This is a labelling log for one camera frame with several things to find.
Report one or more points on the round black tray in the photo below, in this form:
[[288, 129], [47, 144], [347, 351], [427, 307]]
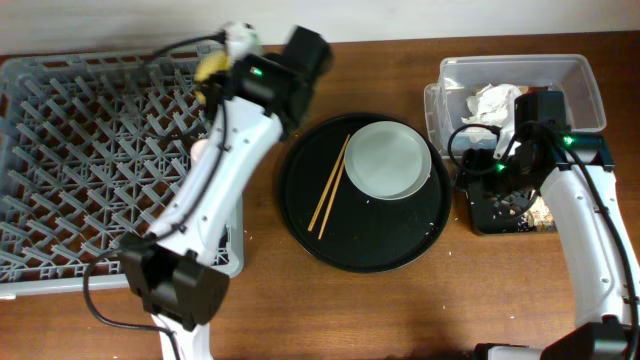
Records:
[[362, 234]]

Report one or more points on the grey-white plate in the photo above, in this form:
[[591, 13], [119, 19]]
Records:
[[388, 160]]

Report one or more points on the clear plastic bin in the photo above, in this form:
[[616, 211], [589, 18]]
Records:
[[460, 77]]

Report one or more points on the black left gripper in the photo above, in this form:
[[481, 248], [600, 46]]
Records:
[[227, 87]]

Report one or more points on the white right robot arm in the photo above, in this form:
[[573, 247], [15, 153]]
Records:
[[573, 172]]

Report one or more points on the rectangular black tray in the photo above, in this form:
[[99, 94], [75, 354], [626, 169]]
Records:
[[480, 210]]

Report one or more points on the rice and peanut shell scraps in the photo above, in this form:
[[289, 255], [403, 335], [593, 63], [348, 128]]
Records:
[[523, 212]]

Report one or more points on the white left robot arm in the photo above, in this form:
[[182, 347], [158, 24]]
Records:
[[253, 100]]

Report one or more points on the yellow bowl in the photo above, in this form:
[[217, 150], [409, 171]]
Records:
[[209, 66]]

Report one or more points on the pink plastic cup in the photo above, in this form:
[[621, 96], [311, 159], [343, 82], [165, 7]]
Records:
[[197, 150]]

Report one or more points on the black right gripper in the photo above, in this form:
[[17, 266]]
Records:
[[475, 163]]

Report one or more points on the grey plastic dishwasher rack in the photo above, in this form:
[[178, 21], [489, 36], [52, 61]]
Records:
[[92, 146]]

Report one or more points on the crumpled white tissue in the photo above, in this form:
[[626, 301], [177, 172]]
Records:
[[490, 104]]

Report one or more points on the wooden chopstick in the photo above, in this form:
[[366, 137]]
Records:
[[335, 170], [331, 199]]

